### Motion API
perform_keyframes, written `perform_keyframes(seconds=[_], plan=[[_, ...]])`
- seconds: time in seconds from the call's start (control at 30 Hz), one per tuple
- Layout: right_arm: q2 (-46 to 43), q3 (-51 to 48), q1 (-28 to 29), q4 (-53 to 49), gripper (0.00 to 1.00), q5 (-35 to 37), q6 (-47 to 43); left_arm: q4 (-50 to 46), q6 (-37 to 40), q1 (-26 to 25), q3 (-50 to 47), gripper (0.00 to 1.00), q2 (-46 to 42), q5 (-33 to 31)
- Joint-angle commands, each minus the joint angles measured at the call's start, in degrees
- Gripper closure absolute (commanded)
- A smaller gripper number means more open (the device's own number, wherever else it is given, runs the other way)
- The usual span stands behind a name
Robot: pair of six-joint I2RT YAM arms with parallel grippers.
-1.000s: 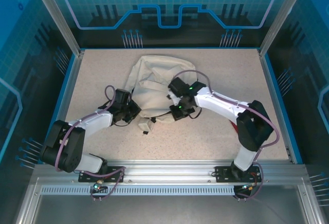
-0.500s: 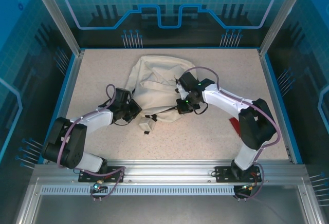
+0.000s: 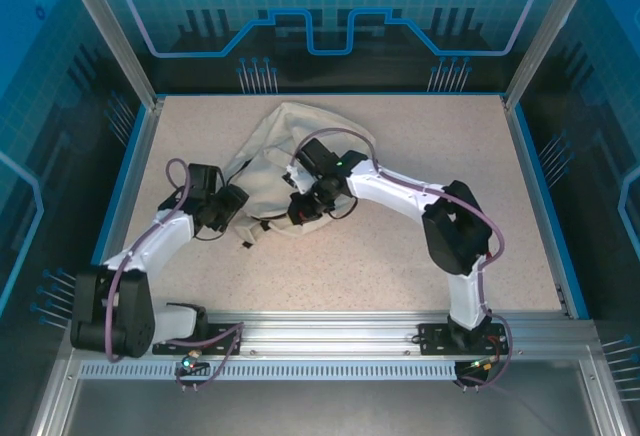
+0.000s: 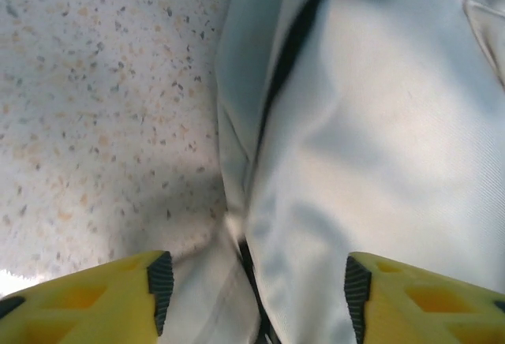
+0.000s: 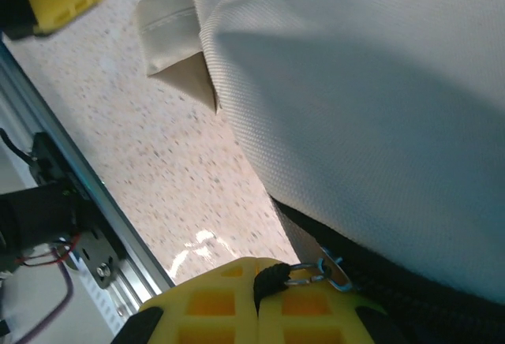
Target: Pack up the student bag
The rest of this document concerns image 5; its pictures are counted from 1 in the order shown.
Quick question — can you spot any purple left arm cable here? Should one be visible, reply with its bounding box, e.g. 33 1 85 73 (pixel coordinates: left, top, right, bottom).
15 260 76 344

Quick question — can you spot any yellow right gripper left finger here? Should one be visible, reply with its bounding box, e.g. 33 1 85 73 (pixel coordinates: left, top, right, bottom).
114 256 260 344

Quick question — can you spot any long aluminium mounting rail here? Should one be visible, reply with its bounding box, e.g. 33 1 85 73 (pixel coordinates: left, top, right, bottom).
0 38 177 321

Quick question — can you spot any cream canvas backpack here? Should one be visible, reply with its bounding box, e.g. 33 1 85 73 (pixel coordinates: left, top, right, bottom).
136 0 505 344

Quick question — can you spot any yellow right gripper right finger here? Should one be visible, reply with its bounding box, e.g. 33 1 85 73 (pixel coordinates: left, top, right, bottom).
258 257 398 344

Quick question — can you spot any slotted grey cable duct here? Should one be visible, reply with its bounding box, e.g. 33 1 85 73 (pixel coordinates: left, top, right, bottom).
78 268 139 333

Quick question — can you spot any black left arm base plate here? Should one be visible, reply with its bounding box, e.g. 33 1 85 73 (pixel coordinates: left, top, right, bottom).
62 217 127 290

